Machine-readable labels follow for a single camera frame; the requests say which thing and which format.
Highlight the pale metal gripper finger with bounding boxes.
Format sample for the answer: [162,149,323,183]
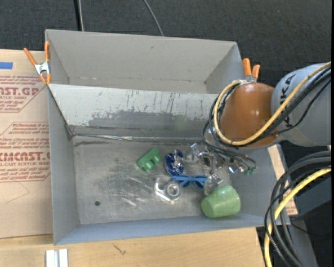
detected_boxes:
[203,173,224,196]
[184,142,203,162]

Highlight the green cup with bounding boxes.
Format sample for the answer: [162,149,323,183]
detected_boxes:
[200,185,242,219]

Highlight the blue and white round toy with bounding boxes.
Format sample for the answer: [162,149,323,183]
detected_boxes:
[164,149,185,176]

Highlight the blue sunglasses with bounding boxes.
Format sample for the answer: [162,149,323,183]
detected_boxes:
[171,174,209,192]

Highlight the green toy block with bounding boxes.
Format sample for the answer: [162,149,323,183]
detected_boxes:
[135,146,162,172]

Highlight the grey metal bin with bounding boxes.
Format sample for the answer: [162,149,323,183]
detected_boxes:
[44,28,292,246]

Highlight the brown cardboard board, red print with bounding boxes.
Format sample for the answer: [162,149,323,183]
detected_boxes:
[0,48,54,239]

